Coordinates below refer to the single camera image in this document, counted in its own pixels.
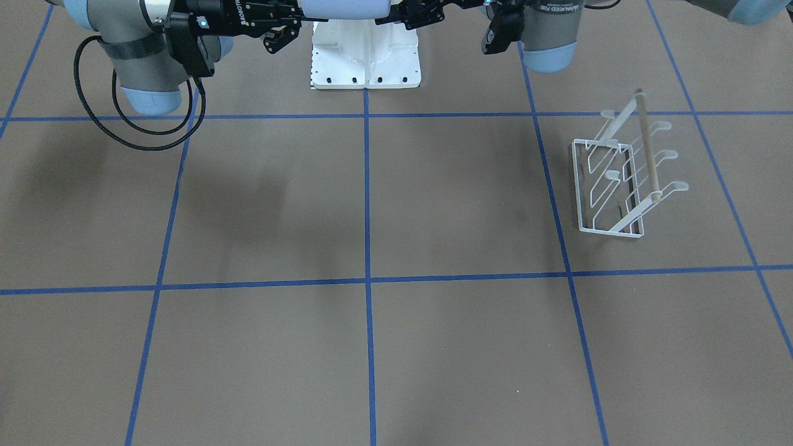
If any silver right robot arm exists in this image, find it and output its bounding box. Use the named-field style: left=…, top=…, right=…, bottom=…
left=56, top=1, right=306, bottom=116

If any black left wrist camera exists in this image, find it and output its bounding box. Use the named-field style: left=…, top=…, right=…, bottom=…
left=481, top=1, right=526, bottom=55

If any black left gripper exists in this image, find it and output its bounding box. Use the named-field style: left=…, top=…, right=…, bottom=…
left=375, top=0, right=527, bottom=32

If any light blue plastic cup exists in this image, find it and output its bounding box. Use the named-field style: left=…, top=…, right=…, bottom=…
left=298, top=0, right=392, bottom=20

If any white wire cup holder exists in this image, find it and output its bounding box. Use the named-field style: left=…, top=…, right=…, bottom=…
left=571, top=89, right=690, bottom=239

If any black camera cable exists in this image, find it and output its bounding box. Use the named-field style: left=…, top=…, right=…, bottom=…
left=73, top=35, right=207, bottom=151

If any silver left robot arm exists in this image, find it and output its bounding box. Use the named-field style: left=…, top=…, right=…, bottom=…
left=375, top=1, right=624, bottom=74

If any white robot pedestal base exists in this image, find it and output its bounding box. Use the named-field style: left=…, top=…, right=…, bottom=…
left=310, top=20, right=422, bottom=90

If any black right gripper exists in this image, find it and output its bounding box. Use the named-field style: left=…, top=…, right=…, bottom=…
left=186, top=1, right=305, bottom=54

